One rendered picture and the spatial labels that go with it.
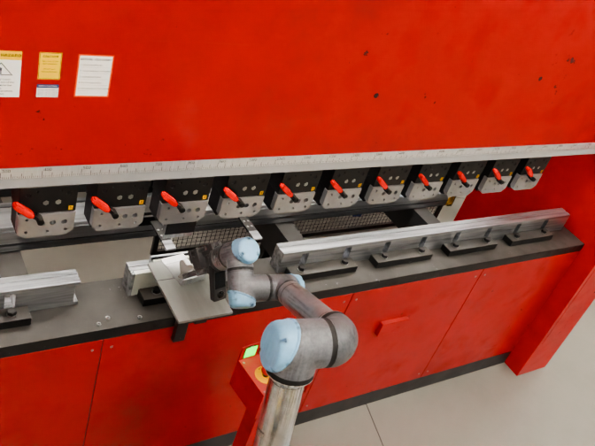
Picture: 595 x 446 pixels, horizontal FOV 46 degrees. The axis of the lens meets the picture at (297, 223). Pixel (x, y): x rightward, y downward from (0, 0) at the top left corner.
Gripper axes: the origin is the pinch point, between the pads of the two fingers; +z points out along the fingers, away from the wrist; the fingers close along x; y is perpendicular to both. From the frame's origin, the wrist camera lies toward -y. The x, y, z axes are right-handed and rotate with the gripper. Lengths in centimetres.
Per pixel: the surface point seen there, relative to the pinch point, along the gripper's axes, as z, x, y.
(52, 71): -42, 44, 53
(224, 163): -25.1, -6.9, 28.8
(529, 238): -8, -175, -26
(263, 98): -42, -14, 42
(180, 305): -5.4, 9.1, -7.9
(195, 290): -2.9, 1.2, -4.9
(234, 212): -11.6, -14.9, 15.3
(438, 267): -3, -113, -24
